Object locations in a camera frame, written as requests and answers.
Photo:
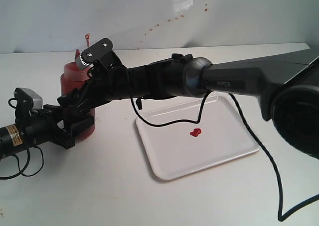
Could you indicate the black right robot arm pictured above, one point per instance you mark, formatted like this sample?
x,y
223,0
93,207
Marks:
x,y
286,87

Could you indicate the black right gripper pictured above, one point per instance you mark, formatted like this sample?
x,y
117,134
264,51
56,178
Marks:
x,y
104,86

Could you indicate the white rectangular plastic tray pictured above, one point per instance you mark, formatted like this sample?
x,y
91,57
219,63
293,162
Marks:
x,y
171,150

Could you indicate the red ketchup squeeze bottle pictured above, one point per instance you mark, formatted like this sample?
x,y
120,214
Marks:
x,y
71,80

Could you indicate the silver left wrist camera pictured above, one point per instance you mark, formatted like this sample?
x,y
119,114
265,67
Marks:
x,y
27,99

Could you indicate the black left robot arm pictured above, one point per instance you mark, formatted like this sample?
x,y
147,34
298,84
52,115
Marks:
x,y
11,142

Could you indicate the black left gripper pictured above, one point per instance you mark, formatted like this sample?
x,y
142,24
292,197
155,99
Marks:
x,y
41,126

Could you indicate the red ketchup blob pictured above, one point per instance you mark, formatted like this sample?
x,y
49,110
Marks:
x,y
196,132

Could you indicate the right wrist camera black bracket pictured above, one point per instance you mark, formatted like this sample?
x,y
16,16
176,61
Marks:
x,y
101,51

